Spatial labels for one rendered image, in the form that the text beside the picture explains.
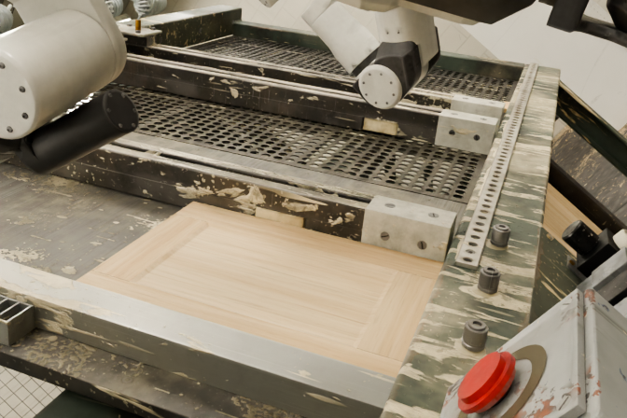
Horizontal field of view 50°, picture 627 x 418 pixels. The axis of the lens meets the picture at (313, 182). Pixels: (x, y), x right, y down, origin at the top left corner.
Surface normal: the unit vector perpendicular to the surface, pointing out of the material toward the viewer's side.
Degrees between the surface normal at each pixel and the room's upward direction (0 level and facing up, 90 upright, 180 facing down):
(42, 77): 125
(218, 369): 90
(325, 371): 57
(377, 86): 90
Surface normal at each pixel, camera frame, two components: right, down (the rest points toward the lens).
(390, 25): -0.52, 0.52
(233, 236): 0.09, -0.93
